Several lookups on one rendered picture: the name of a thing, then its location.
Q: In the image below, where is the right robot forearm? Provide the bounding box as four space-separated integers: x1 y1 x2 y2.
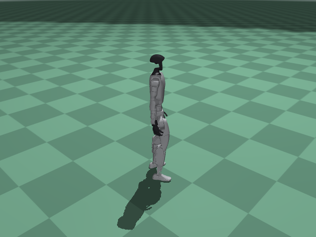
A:
150 100 158 125

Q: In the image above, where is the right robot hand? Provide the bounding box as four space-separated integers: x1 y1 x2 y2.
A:
152 120 163 136

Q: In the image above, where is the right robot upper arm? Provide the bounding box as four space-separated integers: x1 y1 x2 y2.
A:
150 78 159 106

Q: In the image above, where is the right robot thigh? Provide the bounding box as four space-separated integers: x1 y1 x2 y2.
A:
155 115 169 153

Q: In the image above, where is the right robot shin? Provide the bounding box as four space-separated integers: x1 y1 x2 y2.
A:
156 147 166 176

